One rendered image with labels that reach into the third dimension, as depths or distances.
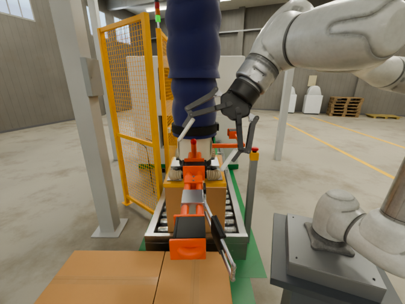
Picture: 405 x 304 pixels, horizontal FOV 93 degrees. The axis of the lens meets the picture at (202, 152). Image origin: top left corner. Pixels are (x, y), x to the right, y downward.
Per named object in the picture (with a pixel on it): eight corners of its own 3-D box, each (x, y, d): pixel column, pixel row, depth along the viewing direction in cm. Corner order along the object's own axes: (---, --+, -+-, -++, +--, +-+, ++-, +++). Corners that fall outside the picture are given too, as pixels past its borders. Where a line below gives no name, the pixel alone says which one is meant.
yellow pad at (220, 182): (202, 159, 120) (202, 151, 118) (219, 158, 120) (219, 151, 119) (204, 187, 88) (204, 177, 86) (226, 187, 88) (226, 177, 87)
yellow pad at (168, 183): (172, 159, 120) (172, 152, 118) (188, 159, 120) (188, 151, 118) (163, 187, 88) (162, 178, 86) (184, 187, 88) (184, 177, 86)
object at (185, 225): (175, 230, 48) (173, 214, 46) (204, 230, 48) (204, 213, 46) (170, 260, 40) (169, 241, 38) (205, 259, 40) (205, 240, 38)
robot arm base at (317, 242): (337, 223, 108) (339, 215, 106) (355, 257, 88) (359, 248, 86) (301, 218, 112) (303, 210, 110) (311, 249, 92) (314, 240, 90)
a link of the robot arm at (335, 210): (325, 215, 106) (335, 180, 98) (361, 239, 90) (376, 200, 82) (304, 223, 100) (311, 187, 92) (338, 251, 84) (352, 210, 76)
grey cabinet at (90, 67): (99, 95, 182) (93, 60, 172) (104, 95, 182) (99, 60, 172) (87, 96, 163) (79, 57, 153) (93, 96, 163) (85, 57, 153)
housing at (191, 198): (182, 201, 60) (181, 189, 58) (204, 201, 60) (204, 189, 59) (180, 216, 53) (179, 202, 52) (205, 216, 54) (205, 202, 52)
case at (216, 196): (180, 191, 194) (178, 154, 181) (220, 192, 193) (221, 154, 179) (167, 235, 138) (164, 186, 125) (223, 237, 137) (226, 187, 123)
